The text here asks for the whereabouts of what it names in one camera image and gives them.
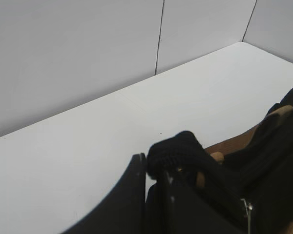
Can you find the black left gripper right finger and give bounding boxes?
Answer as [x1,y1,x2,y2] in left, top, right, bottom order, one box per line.
[158,171,244,234]

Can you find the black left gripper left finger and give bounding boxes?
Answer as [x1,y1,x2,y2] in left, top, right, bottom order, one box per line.
[64,153,146,234]

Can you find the silver metal zipper pull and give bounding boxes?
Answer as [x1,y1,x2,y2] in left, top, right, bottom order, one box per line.
[240,198,253,219]

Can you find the black tote bag tan straps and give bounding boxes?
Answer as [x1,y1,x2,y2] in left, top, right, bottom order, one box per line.
[146,87,293,234]

